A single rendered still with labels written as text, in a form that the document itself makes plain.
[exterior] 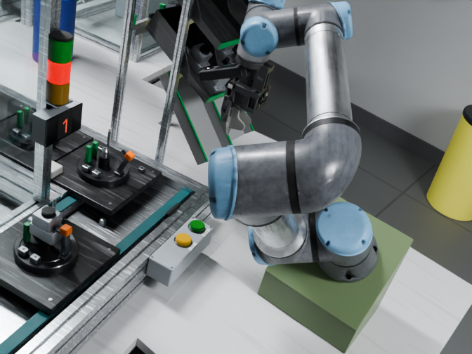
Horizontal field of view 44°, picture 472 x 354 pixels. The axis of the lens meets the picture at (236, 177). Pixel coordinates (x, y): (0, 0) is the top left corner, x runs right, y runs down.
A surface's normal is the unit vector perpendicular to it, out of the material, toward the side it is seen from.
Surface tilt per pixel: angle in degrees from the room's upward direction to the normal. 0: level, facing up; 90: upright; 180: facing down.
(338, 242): 37
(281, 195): 84
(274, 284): 90
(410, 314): 0
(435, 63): 90
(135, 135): 0
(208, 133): 45
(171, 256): 0
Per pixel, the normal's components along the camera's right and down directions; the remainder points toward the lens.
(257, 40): -0.11, 0.54
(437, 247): 0.22, -0.80
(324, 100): -0.31, -0.62
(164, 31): -0.59, 0.34
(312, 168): 0.01, -0.20
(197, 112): 0.71, -0.22
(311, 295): -0.20, -0.37
